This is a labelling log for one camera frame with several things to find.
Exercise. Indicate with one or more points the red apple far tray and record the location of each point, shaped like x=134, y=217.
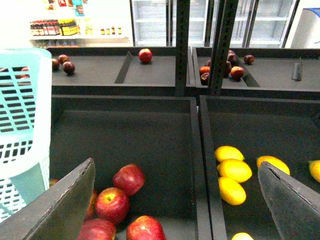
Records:
x=145, y=55

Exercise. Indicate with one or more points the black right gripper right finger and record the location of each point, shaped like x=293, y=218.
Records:
x=294, y=207

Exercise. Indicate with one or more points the store shelf with bottles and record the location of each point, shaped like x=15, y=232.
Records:
x=79, y=23

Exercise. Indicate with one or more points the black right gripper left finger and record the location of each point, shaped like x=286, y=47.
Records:
x=58, y=213

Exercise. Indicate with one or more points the red apple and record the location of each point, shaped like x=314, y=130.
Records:
x=113, y=205
x=130, y=178
x=145, y=227
x=97, y=229

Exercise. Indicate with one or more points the glass door display fridge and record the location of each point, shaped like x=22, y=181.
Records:
x=248, y=23

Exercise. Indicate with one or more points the black fruit tray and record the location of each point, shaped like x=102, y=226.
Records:
x=159, y=134
x=287, y=129

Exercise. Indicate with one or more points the light blue plastic basket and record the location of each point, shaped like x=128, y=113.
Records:
x=25, y=127

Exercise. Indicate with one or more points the yellow mango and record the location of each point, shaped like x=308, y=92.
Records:
x=231, y=191
x=227, y=152
x=235, y=169

